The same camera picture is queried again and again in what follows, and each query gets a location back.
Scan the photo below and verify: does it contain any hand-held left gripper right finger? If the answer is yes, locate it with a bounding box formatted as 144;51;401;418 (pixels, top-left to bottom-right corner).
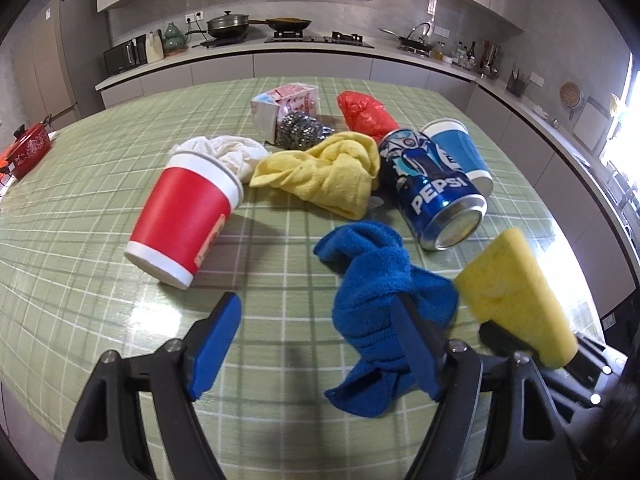
389;292;573;480

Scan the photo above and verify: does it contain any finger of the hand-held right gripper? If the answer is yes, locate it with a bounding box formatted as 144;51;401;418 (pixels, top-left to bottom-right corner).
478;321;543;362
570;332;629;398

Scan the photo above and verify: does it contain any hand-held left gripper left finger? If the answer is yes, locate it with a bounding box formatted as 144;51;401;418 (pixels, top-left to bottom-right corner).
54;291;243;480

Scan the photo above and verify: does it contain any yellow sponge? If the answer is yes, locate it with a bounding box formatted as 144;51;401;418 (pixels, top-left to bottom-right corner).
454;226;579;368

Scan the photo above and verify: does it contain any blue microfibre cloth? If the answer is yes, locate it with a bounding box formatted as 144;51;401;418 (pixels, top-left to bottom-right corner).
313;220;460;418

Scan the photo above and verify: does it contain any red paper cup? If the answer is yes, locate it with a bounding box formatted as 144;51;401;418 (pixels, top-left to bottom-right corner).
124;151;245;290

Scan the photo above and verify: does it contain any green checked tablecloth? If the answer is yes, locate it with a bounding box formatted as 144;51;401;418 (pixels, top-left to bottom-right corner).
0;76;593;480

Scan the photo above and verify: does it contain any blue soda can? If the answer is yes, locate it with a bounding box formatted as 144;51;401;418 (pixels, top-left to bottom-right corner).
377;127;488;252

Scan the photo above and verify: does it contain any yellow cloth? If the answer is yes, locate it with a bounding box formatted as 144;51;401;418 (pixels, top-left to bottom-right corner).
249;131;381;221

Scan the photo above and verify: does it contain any blue paper cup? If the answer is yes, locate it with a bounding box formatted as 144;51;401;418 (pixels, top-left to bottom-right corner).
421;118;495;198

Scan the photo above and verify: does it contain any white crumpled cloth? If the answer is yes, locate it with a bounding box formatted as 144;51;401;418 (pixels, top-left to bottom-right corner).
167;135;270;184

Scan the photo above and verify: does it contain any steel wool scrubber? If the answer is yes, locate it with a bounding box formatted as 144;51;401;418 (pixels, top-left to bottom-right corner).
272;112;336;151

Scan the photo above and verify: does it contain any white cutting board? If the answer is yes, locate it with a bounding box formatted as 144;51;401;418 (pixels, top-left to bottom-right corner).
571;97;609;153

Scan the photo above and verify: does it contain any red plastic bag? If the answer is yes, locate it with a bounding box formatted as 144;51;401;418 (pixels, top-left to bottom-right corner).
336;91;401;145

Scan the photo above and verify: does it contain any round woven trivet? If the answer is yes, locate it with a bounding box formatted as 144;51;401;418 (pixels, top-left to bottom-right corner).
559;81;584;109

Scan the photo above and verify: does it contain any pink and white carton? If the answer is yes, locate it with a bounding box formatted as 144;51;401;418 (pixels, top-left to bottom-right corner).
250;84;321;143

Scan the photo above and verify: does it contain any black knife holder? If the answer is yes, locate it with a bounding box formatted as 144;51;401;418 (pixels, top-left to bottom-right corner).
506;62;531;96

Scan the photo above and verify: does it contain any red enamel pot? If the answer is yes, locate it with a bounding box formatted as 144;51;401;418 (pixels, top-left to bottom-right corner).
0;115;55;181

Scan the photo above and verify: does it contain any steel utensil holder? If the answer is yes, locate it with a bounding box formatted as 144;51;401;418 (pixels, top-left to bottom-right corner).
480;40;502;79

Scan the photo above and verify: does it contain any group of condiment bottles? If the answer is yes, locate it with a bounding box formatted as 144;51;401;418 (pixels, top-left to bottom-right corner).
432;40;478;68

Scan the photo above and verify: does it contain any black microwave oven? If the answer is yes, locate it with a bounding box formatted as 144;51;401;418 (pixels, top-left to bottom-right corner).
103;38;148;77

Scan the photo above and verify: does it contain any steel pan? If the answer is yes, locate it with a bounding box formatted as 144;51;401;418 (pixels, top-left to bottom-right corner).
377;26;436;54

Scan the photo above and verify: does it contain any white jug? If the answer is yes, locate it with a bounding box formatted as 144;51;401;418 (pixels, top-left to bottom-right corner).
145;31;166;63

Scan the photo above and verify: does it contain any green ceramic vase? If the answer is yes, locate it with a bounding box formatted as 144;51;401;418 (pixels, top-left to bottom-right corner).
162;22;187;56

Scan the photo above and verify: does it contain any black wok with lid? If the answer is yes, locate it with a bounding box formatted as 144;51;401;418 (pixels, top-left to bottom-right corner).
206;10;251;40

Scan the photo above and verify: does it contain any black gas stove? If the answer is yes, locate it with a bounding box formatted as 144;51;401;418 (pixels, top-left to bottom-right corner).
265;30;376;49

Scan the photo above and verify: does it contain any beige refrigerator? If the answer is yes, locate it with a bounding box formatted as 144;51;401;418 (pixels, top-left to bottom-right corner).
27;0;108;123

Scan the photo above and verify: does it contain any black frying pan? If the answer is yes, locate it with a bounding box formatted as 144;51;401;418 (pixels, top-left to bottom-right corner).
248;17;312;32

